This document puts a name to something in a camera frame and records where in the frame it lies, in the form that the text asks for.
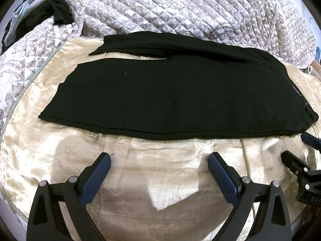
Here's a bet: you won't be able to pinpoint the gold satin bed sheet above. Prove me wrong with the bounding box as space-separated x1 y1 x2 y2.
1 38 320 240

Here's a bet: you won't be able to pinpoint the light blue cloth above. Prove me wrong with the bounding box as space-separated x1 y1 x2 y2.
3 0 47 47

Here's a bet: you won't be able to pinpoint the floral quilted comforter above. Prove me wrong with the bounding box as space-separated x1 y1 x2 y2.
1 0 316 131

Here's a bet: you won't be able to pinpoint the black garment pile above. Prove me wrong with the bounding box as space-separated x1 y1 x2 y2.
1 0 74 53

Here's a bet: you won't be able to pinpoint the black pants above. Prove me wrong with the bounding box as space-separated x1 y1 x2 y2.
39 32 319 140

